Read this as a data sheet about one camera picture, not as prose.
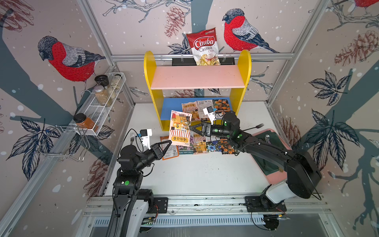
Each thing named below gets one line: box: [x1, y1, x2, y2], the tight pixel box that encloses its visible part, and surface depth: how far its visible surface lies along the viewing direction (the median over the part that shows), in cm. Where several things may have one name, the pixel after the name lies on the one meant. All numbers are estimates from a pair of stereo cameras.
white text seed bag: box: [197, 99, 215, 119], surface depth 103 cm
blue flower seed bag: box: [206, 144, 217, 152], surface depth 97 cm
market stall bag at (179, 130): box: [168, 110, 192, 147], surface depth 72 cm
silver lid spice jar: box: [93, 84, 110, 107], surface depth 74 cm
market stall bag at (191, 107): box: [181, 100, 201, 121], surface depth 100 cm
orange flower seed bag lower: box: [212, 99, 231, 119], surface depth 102 cm
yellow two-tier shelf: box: [144, 49, 252, 131], surface depth 79 cm
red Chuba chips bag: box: [186, 27, 222, 66], surface depth 85 cm
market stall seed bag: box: [192, 133, 207, 155], surface depth 97 cm
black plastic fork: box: [242, 122, 265, 132], surface depth 108 cm
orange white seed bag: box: [168, 127, 187, 147], surface depth 70 cm
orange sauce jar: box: [73, 112, 95, 130], surface depth 62 cm
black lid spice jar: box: [94, 74, 113, 99], surface depth 76 cm
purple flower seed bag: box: [178, 145, 194, 155], surface depth 94 cm
